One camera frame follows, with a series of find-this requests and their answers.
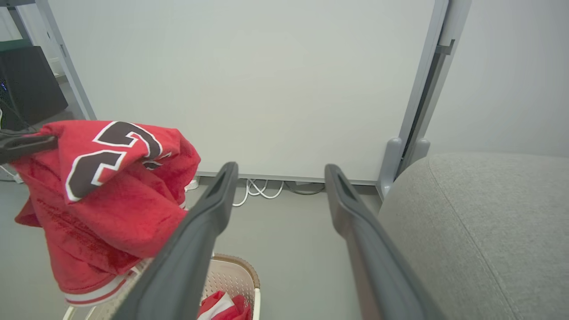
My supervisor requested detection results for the narrow white partition panel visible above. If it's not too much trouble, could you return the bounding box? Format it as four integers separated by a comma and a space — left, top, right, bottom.
398, 0, 569, 159

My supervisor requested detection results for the cream perforated laundry basket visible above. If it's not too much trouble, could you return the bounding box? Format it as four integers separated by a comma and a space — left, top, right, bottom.
62, 253, 261, 320

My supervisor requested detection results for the grey partition leg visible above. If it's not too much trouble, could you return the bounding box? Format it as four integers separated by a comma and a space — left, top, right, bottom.
402, 139, 431, 175
377, 137, 403, 199

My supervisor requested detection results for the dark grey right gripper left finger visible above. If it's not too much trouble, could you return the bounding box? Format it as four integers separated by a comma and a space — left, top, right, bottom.
111, 161, 240, 320

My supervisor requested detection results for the looped white cable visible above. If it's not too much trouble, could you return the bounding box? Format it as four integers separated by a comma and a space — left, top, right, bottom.
232, 179, 285, 208

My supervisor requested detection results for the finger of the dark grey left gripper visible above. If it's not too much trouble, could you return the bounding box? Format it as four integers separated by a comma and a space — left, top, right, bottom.
0, 130, 59, 165

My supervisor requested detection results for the red jersey with black number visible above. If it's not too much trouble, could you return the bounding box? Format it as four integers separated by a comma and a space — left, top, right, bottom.
10, 120, 201, 308

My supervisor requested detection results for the black computer box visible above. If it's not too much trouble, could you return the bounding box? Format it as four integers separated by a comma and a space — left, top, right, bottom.
0, 39, 70, 132

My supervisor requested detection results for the grey fabric sofa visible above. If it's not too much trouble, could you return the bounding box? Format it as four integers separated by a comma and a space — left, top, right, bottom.
377, 152, 569, 320

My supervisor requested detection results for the red and white garment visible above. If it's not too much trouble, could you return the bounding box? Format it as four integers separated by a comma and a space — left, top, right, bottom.
197, 291, 252, 320

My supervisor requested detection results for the thin black floor cable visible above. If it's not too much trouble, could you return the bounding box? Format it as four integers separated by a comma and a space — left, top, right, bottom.
284, 181, 325, 196

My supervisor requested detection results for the large white partition panel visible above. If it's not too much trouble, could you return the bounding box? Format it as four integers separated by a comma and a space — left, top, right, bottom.
35, 0, 449, 186

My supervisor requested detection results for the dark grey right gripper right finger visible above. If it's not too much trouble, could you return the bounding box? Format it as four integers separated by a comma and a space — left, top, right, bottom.
324, 164, 445, 320

